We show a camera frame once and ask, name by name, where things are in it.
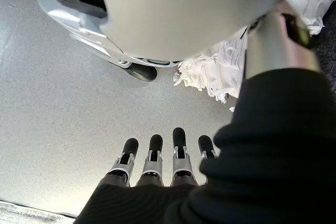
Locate robot right hand black silver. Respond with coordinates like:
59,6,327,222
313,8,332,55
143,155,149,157
76,13,336,224

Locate white fringed cushion black stitches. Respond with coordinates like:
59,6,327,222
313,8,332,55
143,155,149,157
173,0,336,113

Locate dark grey fabric sofa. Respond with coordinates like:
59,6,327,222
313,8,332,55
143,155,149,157
311,5,336,93

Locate white grey striped rug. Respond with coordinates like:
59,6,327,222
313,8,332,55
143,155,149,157
0,199,77,224

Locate robot right foot silver black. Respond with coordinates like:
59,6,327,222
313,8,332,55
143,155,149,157
30,0,182,83

